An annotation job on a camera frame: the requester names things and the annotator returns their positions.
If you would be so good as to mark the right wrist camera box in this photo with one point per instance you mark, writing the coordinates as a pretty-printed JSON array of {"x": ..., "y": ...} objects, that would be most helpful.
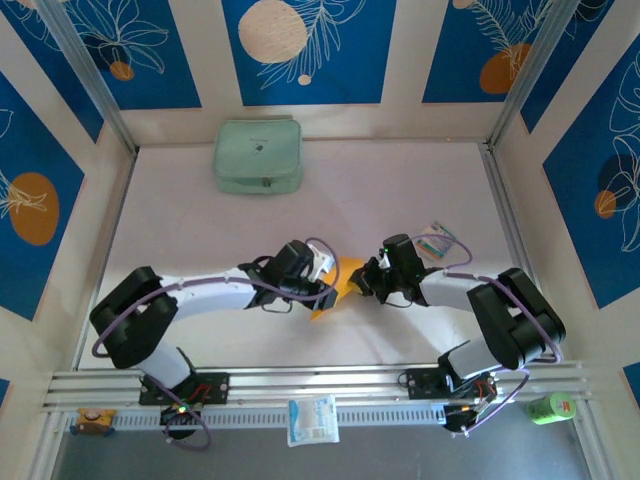
[{"x": 385, "y": 261}]

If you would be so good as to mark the aluminium frame post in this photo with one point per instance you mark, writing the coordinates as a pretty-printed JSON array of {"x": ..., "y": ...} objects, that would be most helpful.
[
  {"x": 90, "y": 75},
  {"x": 530, "y": 70}
]

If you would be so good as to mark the green can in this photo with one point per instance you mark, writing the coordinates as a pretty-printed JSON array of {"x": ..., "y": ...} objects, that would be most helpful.
[{"x": 550, "y": 409}]

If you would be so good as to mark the small orange blue toy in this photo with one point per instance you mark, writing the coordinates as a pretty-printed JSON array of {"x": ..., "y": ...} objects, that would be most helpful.
[{"x": 92, "y": 419}]

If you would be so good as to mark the white plastic mask packet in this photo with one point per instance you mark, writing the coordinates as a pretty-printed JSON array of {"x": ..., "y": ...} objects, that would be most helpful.
[{"x": 312, "y": 420}]

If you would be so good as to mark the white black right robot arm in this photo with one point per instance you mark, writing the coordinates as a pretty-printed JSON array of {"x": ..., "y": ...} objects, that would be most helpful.
[{"x": 515, "y": 320}]

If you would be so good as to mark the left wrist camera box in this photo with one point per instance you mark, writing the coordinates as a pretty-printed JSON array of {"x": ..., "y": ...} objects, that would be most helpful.
[{"x": 320, "y": 260}]

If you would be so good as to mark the orange paper sheet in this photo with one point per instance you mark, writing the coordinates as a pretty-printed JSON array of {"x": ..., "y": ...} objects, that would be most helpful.
[{"x": 342, "y": 280}]

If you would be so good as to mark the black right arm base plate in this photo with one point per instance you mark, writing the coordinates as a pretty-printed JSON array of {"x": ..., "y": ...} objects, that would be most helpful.
[{"x": 420, "y": 382}]

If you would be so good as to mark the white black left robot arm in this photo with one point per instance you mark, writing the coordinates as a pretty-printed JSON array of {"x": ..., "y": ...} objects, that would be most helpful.
[{"x": 130, "y": 320}]

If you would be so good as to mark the small blue printed packet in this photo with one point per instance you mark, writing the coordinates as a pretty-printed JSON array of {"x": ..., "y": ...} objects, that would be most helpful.
[{"x": 437, "y": 240}]

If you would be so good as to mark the mint green zip pouch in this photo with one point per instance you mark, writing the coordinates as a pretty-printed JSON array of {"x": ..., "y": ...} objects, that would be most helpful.
[{"x": 257, "y": 150}]

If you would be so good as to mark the aluminium side rail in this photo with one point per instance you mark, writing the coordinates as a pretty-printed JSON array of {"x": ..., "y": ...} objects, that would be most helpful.
[
  {"x": 120, "y": 200},
  {"x": 500, "y": 190}
]

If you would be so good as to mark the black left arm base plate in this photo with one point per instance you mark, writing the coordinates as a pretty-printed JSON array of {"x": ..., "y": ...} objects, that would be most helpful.
[{"x": 222, "y": 385}]

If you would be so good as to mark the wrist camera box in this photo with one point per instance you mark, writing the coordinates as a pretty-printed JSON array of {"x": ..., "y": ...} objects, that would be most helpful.
[
  {"x": 385, "y": 261},
  {"x": 320, "y": 260}
]

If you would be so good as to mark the aluminium mounting rail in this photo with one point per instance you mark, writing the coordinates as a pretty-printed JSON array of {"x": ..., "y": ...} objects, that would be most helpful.
[{"x": 320, "y": 380}]

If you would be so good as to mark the black controller board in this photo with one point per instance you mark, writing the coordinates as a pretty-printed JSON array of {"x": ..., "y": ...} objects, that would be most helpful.
[
  {"x": 170, "y": 417},
  {"x": 457, "y": 422}
]

